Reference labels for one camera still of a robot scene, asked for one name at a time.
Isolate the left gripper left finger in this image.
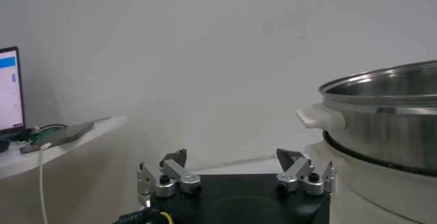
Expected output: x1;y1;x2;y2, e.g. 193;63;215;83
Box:
136;148;203;199

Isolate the black smartphone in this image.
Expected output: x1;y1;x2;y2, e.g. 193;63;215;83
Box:
19;121;95;155

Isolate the white electric cooker base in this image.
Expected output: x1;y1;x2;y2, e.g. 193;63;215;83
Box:
305;132;437;224

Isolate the black looped cable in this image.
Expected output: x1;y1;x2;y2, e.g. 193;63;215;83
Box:
33;123;68;132

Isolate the open laptop computer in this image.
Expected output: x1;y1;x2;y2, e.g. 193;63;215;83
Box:
0;46;27;138

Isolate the white charging cable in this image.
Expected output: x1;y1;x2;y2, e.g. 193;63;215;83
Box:
38;142;53;224

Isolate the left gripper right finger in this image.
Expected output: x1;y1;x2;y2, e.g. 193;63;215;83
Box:
275;148;337;197

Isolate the stainless steel steamer basket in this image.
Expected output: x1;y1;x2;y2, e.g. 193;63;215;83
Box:
296;59;437;178

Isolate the white side table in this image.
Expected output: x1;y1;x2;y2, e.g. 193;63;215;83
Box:
0;115;129;180

